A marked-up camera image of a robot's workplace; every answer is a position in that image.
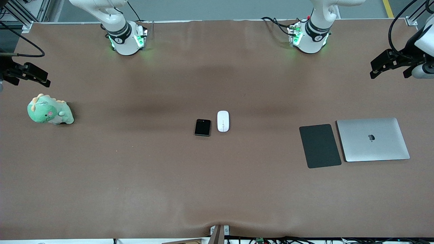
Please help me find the white computer mouse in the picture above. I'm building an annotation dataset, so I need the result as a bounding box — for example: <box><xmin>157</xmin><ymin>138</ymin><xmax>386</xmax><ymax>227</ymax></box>
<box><xmin>217</xmin><ymin>110</ymin><xmax>230</xmax><ymax>133</ymax></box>

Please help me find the black mouse pad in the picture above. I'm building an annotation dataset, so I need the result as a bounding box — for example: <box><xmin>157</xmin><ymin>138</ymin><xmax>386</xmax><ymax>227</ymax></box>
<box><xmin>299</xmin><ymin>124</ymin><xmax>342</xmax><ymax>169</ymax></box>

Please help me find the black folded flip phone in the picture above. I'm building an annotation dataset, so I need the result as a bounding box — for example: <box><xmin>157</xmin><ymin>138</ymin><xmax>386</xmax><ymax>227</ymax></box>
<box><xmin>194</xmin><ymin>119</ymin><xmax>211</xmax><ymax>137</ymax></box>

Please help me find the green dinosaur plush toy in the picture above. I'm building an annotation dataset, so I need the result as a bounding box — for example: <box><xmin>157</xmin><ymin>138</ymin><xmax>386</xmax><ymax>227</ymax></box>
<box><xmin>27</xmin><ymin>94</ymin><xmax>75</xmax><ymax>125</ymax></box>

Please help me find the silver closed laptop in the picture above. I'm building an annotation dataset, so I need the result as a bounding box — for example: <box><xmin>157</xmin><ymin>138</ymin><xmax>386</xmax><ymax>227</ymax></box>
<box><xmin>336</xmin><ymin>117</ymin><xmax>411</xmax><ymax>162</ymax></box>

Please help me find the brown table cover mat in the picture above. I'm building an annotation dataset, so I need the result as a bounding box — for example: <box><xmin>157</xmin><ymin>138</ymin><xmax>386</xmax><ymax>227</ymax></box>
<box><xmin>0</xmin><ymin>19</ymin><xmax>434</xmax><ymax>240</ymax></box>

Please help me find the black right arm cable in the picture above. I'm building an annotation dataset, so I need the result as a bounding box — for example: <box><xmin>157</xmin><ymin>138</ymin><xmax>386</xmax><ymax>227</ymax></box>
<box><xmin>0</xmin><ymin>21</ymin><xmax>46</xmax><ymax>58</ymax></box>

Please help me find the aluminium frame profile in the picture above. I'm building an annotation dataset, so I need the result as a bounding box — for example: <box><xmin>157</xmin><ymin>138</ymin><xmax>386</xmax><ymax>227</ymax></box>
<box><xmin>404</xmin><ymin>0</ymin><xmax>434</xmax><ymax>27</ymax></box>
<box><xmin>0</xmin><ymin>0</ymin><xmax>52</xmax><ymax>33</ymax></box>

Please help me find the black arm base cable bundle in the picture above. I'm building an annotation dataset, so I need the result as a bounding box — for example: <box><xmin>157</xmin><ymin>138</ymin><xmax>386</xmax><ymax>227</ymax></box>
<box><xmin>261</xmin><ymin>16</ymin><xmax>293</xmax><ymax>36</ymax></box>

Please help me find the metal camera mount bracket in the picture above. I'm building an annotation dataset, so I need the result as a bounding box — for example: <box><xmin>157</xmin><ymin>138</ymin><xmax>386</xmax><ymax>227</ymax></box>
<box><xmin>209</xmin><ymin>224</ymin><xmax>230</xmax><ymax>244</ymax></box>

